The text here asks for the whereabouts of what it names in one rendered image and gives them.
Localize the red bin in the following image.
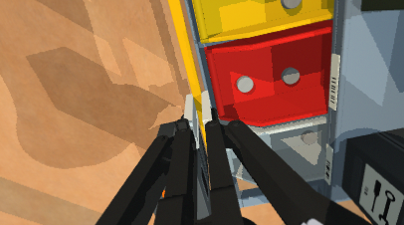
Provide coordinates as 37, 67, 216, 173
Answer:
206, 20, 333, 126

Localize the grey open bin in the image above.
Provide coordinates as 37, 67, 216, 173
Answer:
226, 113, 328, 185

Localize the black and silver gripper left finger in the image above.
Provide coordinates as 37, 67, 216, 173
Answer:
96, 94, 199, 225

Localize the yellow open bin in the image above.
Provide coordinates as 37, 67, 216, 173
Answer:
192, 0, 334, 43

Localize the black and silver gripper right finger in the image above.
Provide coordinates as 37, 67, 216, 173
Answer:
201, 91, 372, 225

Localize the grey metal shelf rack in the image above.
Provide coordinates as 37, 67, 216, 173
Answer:
184, 0, 404, 202

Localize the yellow long thin bar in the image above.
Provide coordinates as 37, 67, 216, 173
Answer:
168, 0, 206, 144

